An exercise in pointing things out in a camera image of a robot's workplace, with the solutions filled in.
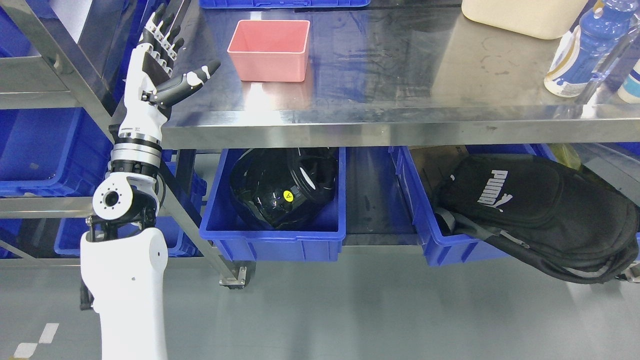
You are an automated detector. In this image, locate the blue bin on table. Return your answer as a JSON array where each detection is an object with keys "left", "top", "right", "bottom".
[{"left": 199, "top": 0, "right": 371, "bottom": 10}]

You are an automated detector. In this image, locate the blue bin left shelf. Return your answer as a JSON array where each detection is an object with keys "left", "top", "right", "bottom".
[{"left": 0, "top": 108, "right": 113, "bottom": 198}]

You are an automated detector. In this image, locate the black Puma backpack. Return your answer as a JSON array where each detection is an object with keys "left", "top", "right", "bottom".
[{"left": 434, "top": 153, "right": 639, "bottom": 284}]

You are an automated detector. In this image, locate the stainless steel table cart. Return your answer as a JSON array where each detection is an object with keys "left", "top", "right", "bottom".
[{"left": 110, "top": 0, "right": 640, "bottom": 291}]

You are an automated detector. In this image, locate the blue bin with backpack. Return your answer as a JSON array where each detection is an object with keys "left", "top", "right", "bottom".
[{"left": 387, "top": 143, "right": 556, "bottom": 267}]

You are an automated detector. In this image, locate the pink plastic storage box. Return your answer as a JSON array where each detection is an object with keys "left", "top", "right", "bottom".
[{"left": 227, "top": 19, "right": 311, "bottom": 83}]

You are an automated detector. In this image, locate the blue drink bottle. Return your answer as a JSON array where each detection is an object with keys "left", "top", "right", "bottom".
[{"left": 543, "top": 0, "right": 639, "bottom": 98}]

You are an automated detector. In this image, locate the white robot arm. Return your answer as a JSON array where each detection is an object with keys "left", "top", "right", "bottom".
[{"left": 80, "top": 132, "right": 169, "bottom": 360}]

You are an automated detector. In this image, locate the blue bin with helmet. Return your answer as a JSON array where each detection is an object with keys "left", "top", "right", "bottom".
[{"left": 199, "top": 146, "right": 347, "bottom": 262}]

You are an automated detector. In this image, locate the black helmet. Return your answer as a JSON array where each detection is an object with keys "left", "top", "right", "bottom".
[{"left": 230, "top": 146, "right": 339, "bottom": 231}]

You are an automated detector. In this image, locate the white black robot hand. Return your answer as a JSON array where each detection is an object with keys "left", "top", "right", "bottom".
[{"left": 118, "top": 4, "right": 221, "bottom": 144}]

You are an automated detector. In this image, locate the blue bin left lower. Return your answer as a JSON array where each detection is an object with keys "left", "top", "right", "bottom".
[{"left": 54, "top": 172, "right": 208, "bottom": 258}]

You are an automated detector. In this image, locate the paper cup blue stripe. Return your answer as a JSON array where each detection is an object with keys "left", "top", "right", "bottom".
[{"left": 617, "top": 59, "right": 640, "bottom": 104}]

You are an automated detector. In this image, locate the beige plastic container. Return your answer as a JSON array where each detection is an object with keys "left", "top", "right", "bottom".
[{"left": 461, "top": 0, "right": 588, "bottom": 40}]

